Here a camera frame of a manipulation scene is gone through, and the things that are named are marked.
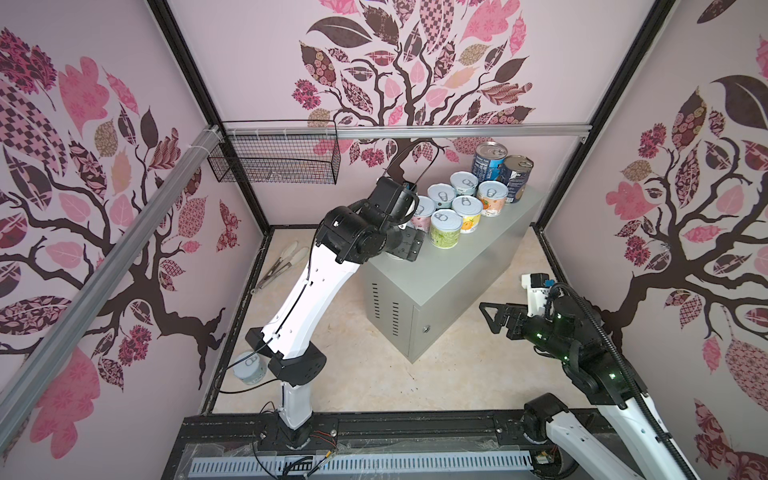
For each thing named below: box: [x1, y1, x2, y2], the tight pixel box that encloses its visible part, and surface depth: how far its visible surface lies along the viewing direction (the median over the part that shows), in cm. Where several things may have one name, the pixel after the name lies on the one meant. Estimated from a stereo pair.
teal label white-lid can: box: [450, 171, 479, 196], surface depth 77 cm
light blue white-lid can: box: [427, 183, 457, 209], surface depth 74 cm
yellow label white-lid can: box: [451, 195, 483, 234], surface depth 72 cm
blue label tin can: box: [472, 140, 508, 182], surface depth 78 cm
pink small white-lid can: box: [410, 195, 436, 233], surface depth 70 cm
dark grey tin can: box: [498, 155, 535, 204], surface depth 75 cm
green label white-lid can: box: [430, 208, 463, 249], surface depth 68 cm
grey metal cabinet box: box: [364, 190, 546, 363], surface depth 70 cm
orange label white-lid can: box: [477, 180, 509, 217], surface depth 75 cm
